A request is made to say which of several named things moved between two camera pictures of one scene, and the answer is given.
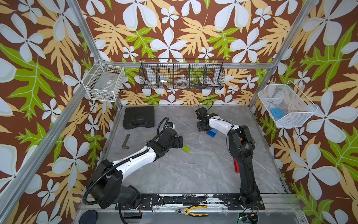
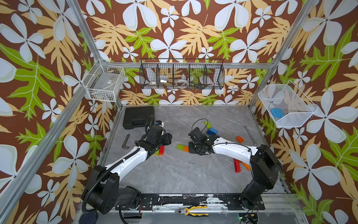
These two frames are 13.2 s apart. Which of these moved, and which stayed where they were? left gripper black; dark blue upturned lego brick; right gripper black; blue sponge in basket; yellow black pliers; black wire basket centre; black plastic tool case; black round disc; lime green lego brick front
Moved: left gripper black; right gripper black; lime green lego brick front
Stayed: black round disc; yellow black pliers; dark blue upturned lego brick; blue sponge in basket; black plastic tool case; black wire basket centre
